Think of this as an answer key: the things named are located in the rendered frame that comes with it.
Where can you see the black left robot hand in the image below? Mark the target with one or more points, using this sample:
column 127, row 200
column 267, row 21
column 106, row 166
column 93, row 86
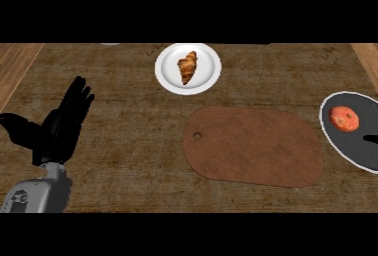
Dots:
column 60, row 133

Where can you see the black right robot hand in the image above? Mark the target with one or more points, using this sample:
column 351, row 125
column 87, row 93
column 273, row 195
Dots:
column 372, row 139

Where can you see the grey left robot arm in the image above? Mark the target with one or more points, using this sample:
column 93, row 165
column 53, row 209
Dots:
column 41, row 191

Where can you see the dark pan with white rim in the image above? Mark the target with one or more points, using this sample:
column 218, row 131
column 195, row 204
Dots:
column 354, row 146

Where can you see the orange squash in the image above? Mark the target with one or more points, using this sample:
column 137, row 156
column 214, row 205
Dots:
column 344, row 118

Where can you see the brown wooden cutting board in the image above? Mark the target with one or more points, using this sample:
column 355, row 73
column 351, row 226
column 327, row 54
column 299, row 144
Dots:
column 255, row 146

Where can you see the brown woven placemat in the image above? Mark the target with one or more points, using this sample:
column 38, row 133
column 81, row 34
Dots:
column 127, row 133

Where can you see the pale rounded object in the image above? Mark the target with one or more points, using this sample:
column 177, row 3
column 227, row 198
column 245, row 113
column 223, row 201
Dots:
column 110, row 44

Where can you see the white oval plate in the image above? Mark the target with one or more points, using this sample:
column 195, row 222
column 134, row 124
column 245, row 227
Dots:
column 169, row 71

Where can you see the golden brown croissant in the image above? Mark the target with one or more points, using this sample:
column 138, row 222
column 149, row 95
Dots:
column 187, row 66

